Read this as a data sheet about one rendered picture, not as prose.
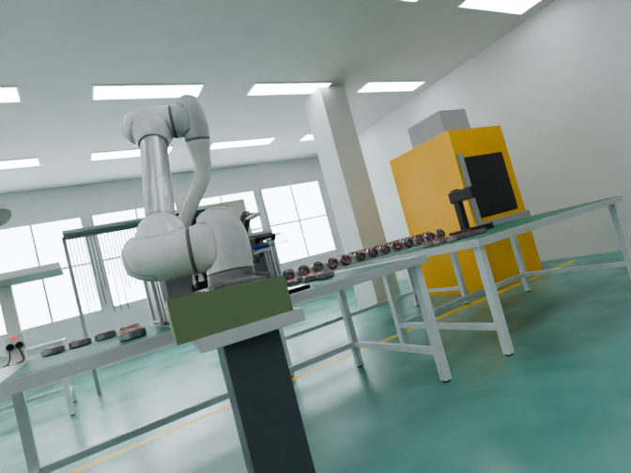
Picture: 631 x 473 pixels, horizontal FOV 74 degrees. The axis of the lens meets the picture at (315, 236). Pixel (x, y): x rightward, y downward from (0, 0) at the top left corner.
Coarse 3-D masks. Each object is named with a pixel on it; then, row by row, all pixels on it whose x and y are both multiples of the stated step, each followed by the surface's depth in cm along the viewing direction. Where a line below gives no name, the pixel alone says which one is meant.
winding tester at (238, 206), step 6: (216, 204) 230; (222, 204) 232; (228, 204) 234; (234, 204) 235; (240, 204) 237; (180, 210) 221; (198, 210) 225; (234, 210) 235; (240, 210) 237; (246, 210) 238
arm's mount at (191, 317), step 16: (224, 288) 122; (240, 288) 124; (256, 288) 125; (272, 288) 127; (176, 304) 116; (192, 304) 118; (208, 304) 120; (224, 304) 121; (240, 304) 123; (256, 304) 125; (272, 304) 126; (288, 304) 128; (176, 320) 116; (192, 320) 117; (208, 320) 119; (224, 320) 121; (240, 320) 122; (256, 320) 124; (176, 336) 115; (192, 336) 117
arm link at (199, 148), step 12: (192, 144) 167; (204, 144) 168; (192, 156) 169; (204, 156) 168; (204, 168) 169; (204, 180) 169; (192, 192) 166; (204, 192) 169; (192, 204) 165; (180, 216) 163; (192, 216) 165
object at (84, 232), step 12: (84, 228) 485; (96, 228) 495; (108, 228) 513; (120, 228) 524; (132, 228) 533; (72, 240) 499; (84, 240) 504; (108, 252) 514; (72, 276) 491; (96, 276) 504; (120, 276) 516; (84, 288) 495; (84, 324) 488; (96, 372) 485; (96, 384) 483
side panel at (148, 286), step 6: (144, 282) 241; (150, 282) 220; (150, 288) 231; (150, 294) 235; (150, 300) 241; (156, 300) 219; (150, 306) 241; (156, 306) 219; (150, 312) 240; (156, 312) 231; (156, 318) 236; (156, 324) 232; (162, 324) 220
